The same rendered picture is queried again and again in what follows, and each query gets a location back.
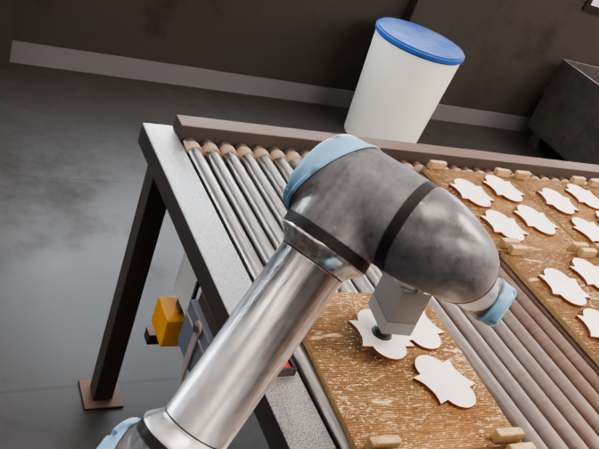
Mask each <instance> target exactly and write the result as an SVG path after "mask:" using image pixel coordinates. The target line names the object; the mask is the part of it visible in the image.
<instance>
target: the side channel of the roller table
mask: <svg viewBox="0 0 599 449"><path fill-rule="evenodd" d="M173 128H174V129H175V131H176V134H177V136H178V138H179V140H180V142H182V141H183V140H184V139H185V138H188V137H191V138H193V139H194V140H195V141H196V142H197V143H198V144H200V142H202V141H203V140H207V139H208V140H211V141H212V142H213V143H214V144H215V145H218V144H219V143H221V142H229V143H230V144H231V146H233V147H234V146H235V145H236V144H238V143H245V144H246V145H247V147H249V148H251V147H252V146H254V145H257V144H259V145H261V146H262V147H263V148H264V149H265V150H267V149H268V148H270V147H273V146H275V147H277V148H278V149H279V150H280V151H284V150H285V149H288V148H292V149H294V150H295V152H297V153H299V152H300V151H302V150H308V151H312V150H313V149H314V148H315V147H316V146H317V145H318V144H319V143H321V142H323V141H325V140H326V139H328V138H332V137H334V136H336V135H339V134H333V133H325V132H317V131H309V130H302V129H295V128H287V127H273V126H265V125H258V124H250V123H242V122H235V121H227V120H220V119H213V118H198V117H190V116H183V115H176V119H175V123H174V126H173ZM356 138H358V139H360V140H362V141H364V142H366V143H368V144H371V145H375V146H377V147H378V148H380V149H381V150H382V152H384V153H385V154H387V155H389V156H390V157H392V158H393V159H395V160H396V161H400V160H402V159H403V160H405V161H406V162H407V163H409V164H411V163H412V162H414V161H418V162H419V163H420V164H421V165H423V164H425V163H427V162H429V161H430V160H431V159H432V160H441V161H446V163H447V166H446V167H449V166H451V165H455V166H456V167H457V168H460V167H468V168H469V169H473V168H474V167H477V168H478V169H479V170H480V171H482V170H484V169H486V168H488V169H490V170H491V171H492V172H494V170H495V168H496V167H500V168H503V169H509V170H510V171H512V172H513V173H515V171H516V170H520V171H529V172H530V173H531V174H533V175H534V176H537V175H540V174H541V175H543V176H544V177H547V176H553V177H554V178H556V177H558V176H562V177H563V178H564V179H566V178H568V177H573V176H583V177H585V178H586V179H599V165H594V164H586V163H578V162H570V161H563V160H556V159H541V158H534V157H526V156H519V155H511V154H503V153H496V152H488V151H475V150H466V149H459V148H451V147H444V146H437V145H429V144H421V143H407V142H400V141H391V140H384V139H377V138H369V137H362V136H356Z"/></svg>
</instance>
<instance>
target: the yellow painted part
mask: <svg viewBox="0 0 599 449"><path fill-rule="evenodd" d="M199 288H200V284H199V283H197V286H196V289H195V292H194V294H193V299H196V296H197V293H198V290H199ZM184 319H185V315H184V312H183V310H182V307H181V306H180V303H179V300H178V298H177V297H158V300H157V304H156V307H155V309H154V312H153V316H152V326H153V329H154V331H155V334H156V337H157V340H158V341H159V344H160V347H179V345H178V342H177V339H178V336H179V333H180V331H181V328H182V325H183V322H184Z"/></svg>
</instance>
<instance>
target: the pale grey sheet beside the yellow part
mask: <svg viewBox="0 0 599 449"><path fill-rule="evenodd" d="M197 283H198V281H197V278H196V276H195V274H194V271H193V269H192V266H191V264H190V262H189V259H188V257H187V255H186V253H184V255H183V258H182V261H181V265H180V267H179V270H178V273H177V276H176V281H175V284H174V290H175V292H176V295H177V298H178V300H179V303H180V306H181V307H182V310H183V312H184V315H186V312H185V309H186V308H187V309H188V306H189V304H190V301H191V300H192V299H193V294H194V292H195V289H196V286H197Z"/></svg>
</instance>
